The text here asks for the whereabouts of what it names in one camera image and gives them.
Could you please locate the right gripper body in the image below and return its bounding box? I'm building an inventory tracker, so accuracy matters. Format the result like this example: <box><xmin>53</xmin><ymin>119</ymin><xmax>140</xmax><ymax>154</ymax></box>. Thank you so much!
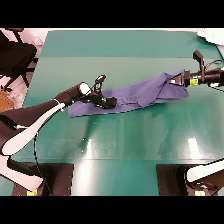
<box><xmin>168</xmin><ymin>69</ymin><xmax>192</xmax><ymax>89</ymax></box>

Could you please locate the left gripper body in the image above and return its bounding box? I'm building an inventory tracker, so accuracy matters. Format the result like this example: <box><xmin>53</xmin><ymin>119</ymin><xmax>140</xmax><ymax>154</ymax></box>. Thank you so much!
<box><xmin>86</xmin><ymin>91</ymin><xmax>118</xmax><ymax>110</ymax></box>

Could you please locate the purple shirt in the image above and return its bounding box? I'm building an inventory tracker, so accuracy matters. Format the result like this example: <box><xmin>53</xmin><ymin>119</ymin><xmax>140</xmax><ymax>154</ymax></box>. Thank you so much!
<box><xmin>67</xmin><ymin>68</ymin><xmax>190</xmax><ymax>118</ymax></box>

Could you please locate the white garment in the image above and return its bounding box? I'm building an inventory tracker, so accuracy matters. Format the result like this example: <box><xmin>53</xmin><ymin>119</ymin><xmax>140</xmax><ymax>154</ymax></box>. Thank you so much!
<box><xmin>196</xmin><ymin>27</ymin><xmax>224</xmax><ymax>46</ymax></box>

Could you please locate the black office chair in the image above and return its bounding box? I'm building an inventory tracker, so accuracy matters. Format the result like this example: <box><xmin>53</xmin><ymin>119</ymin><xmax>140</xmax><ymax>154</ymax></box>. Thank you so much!
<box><xmin>0</xmin><ymin>27</ymin><xmax>39</xmax><ymax>92</ymax></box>

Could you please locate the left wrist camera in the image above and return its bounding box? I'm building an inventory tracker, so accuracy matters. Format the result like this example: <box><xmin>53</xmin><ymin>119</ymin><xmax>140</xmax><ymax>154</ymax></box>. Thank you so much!
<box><xmin>92</xmin><ymin>74</ymin><xmax>108</xmax><ymax>95</ymax></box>

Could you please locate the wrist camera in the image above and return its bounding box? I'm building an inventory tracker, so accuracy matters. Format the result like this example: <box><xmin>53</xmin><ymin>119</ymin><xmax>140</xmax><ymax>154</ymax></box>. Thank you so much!
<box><xmin>92</xmin><ymin>74</ymin><xmax>108</xmax><ymax>95</ymax></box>
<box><xmin>192</xmin><ymin>49</ymin><xmax>206</xmax><ymax>73</ymax></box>

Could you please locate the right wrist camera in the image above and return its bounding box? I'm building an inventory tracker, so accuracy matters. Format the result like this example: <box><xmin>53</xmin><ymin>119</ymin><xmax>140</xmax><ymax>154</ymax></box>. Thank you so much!
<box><xmin>192</xmin><ymin>49</ymin><xmax>206</xmax><ymax>73</ymax></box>

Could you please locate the black cable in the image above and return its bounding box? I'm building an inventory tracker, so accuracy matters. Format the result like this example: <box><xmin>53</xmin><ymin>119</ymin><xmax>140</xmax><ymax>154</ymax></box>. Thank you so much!
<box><xmin>32</xmin><ymin>131</ymin><xmax>54</xmax><ymax>197</ymax></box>
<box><xmin>203</xmin><ymin>59</ymin><xmax>224</xmax><ymax>70</ymax></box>

